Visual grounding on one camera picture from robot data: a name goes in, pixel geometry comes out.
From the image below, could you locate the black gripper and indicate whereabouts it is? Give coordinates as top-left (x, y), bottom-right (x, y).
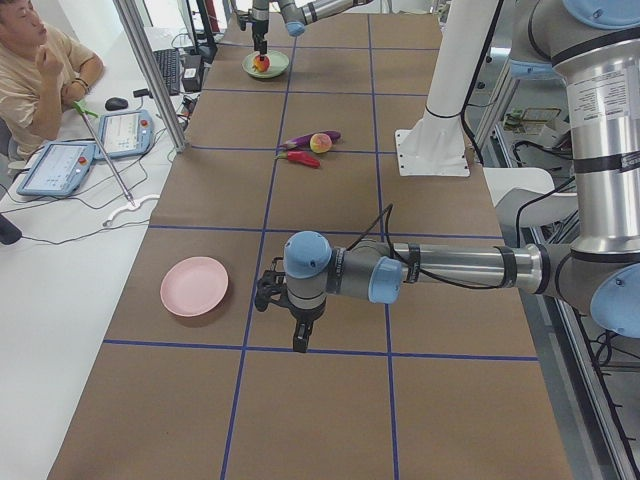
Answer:
top-left (290, 299), bottom-right (326, 353)
top-left (252, 19), bottom-right (269, 61)

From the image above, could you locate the white camera stand column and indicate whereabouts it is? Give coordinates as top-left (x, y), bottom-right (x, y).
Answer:
top-left (395, 0), bottom-right (501, 177)

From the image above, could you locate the black computer mouse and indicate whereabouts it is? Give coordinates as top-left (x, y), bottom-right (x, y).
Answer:
top-left (104, 97), bottom-right (129, 112)

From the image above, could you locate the green plate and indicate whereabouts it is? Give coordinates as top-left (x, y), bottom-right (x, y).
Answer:
top-left (242, 50), bottom-right (289, 79)

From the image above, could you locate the aluminium frame post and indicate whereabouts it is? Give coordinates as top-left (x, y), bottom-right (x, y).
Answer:
top-left (113, 0), bottom-right (186, 153)

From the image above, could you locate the red yellow pomegranate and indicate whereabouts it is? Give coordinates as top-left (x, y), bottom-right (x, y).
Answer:
top-left (251, 54), bottom-right (270, 74)

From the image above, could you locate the seated person beige shirt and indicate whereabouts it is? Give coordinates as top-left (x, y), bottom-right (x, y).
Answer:
top-left (1, 1), bottom-right (104, 161)

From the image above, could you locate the purple eggplant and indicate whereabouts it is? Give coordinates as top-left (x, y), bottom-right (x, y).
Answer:
top-left (278, 130), bottom-right (342, 150)

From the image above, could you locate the red chili pepper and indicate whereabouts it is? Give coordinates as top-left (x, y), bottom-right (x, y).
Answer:
top-left (275, 150), bottom-right (320, 169)

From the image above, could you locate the metal reacher stick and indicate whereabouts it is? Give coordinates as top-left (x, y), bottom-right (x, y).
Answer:
top-left (72, 101), bottom-right (135, 207)

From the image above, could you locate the yellow pink peach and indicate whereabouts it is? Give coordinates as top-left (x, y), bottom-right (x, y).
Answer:
top-left (309, 133), bottom-right (333, 154)

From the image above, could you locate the white chair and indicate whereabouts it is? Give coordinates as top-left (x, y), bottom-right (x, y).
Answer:
top-left (483, 167), bottom-right (578, 228)

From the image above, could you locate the black keyboard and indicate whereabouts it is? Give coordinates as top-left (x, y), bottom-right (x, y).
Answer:
top-left (153, 48), bottom-right (181, 96)

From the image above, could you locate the near blue teach pendant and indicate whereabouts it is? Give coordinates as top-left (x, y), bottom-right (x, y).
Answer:
top-left (17, 141), bottom-right (95, 197)

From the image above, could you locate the blue teach pendant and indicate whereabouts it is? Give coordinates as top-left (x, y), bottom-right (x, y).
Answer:
top-left (98, 109), bottom-right (154, 159)
top-left (17, 141), bottom-right (95, 197)

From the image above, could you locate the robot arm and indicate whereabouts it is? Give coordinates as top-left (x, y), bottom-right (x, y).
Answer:
top-left (282, 1), bottom-right (639, 352)
top-left (248, 0), bottom-right (369, 56)

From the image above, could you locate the pink plate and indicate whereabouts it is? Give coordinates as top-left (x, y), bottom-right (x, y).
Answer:
top-left (160, 256), bottom-right (229, 317)

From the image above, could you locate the far blue teach pendant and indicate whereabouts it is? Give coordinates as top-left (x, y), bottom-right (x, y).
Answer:
top-left (98, 109), bottom-right (154, 159)

